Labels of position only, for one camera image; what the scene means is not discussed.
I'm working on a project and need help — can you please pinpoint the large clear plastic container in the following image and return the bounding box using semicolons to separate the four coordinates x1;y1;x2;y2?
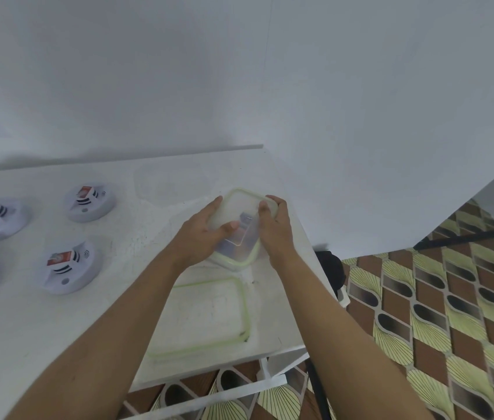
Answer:
207;187;279;272

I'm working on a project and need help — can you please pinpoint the small clear plastic container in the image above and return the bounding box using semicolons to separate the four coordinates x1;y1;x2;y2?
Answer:
135;163;215;207

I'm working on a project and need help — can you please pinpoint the black metal leg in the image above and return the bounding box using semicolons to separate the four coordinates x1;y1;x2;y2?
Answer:
306;358;331;420

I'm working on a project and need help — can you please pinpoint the person's left hand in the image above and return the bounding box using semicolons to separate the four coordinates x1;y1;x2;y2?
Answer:
171;195;240;272

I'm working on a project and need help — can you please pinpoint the large green-rimmed clear lid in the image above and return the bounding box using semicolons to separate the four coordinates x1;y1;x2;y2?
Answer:
206;187;279;263

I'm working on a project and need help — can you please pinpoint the person's right hand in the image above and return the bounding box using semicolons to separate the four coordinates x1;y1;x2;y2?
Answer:
257;194;301;272

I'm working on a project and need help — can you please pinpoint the black partition base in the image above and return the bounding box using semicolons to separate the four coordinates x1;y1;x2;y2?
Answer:
412;229;494;252

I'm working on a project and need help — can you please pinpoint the person's left forearm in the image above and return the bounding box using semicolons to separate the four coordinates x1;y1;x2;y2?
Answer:
6;255;191;420

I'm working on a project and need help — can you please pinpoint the white metal table frame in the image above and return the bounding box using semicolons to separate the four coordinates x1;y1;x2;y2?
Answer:
117;345;313;420

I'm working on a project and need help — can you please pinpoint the black rounded object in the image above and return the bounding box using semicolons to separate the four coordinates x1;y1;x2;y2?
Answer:
314;250;346;293

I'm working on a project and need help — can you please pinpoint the clear battery container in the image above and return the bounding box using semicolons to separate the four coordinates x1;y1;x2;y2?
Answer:
146;276;253;360

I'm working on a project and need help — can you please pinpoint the person's right forearm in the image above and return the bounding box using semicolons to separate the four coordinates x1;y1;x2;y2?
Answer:
277;251;431;420

